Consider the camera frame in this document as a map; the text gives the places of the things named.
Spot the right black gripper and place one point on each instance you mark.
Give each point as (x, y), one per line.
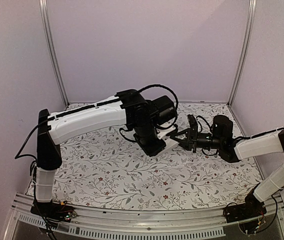
(193, 133)

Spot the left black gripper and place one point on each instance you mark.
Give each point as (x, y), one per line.
(153, 151)

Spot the white remote control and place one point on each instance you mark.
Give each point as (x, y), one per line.
(170, 143)

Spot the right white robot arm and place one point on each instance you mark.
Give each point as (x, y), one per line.
(234, 149)

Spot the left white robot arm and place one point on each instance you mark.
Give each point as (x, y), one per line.
(151, 112)

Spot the floral patterned table mat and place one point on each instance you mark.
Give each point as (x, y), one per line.
(106, 170)

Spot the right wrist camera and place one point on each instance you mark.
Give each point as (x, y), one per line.
(193, 123)

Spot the front aluminium rail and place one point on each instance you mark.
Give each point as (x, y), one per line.
(94, 223)

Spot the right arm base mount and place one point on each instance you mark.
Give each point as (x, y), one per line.
(251, 208)

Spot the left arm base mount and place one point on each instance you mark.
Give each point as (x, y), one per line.
(53, 211)

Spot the right aluminium frame post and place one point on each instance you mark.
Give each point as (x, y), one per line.
(244, 51)

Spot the aluminium frame post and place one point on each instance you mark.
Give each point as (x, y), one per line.
(43, 6)
(244, 51)

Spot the left aluminium frame post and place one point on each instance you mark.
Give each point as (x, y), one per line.
(43, 6)

